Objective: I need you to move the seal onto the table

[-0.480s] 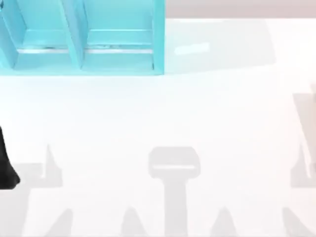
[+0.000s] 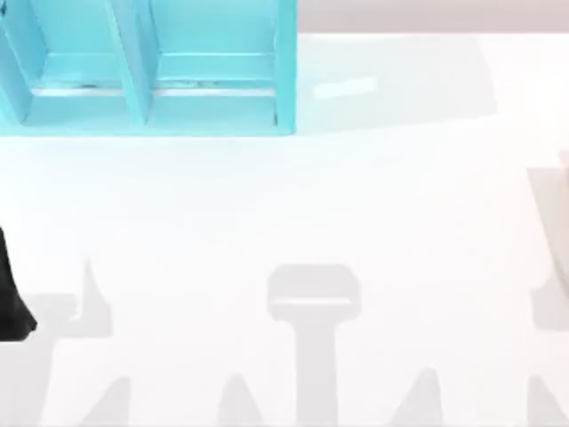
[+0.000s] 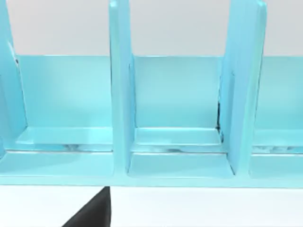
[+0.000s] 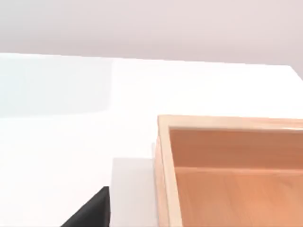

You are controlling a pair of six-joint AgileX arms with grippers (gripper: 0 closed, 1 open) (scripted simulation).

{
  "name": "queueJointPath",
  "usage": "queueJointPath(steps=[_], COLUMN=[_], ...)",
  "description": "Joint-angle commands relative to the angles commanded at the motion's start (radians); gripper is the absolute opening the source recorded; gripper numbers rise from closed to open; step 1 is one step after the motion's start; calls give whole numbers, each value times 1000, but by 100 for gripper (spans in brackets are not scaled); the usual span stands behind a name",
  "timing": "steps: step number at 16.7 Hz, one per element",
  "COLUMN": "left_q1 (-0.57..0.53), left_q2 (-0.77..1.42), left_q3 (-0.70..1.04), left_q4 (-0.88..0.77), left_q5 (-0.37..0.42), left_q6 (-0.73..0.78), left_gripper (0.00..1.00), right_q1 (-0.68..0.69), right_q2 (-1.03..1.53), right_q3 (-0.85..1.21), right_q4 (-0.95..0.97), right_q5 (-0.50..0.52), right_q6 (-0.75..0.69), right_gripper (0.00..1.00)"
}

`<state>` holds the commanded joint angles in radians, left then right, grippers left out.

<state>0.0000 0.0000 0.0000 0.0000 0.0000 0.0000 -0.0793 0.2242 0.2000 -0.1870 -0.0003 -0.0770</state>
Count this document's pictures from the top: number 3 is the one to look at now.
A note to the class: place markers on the light blue rack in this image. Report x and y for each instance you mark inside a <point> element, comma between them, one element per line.
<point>165,99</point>

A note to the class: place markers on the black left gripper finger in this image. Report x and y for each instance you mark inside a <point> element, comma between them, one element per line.
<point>97,210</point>

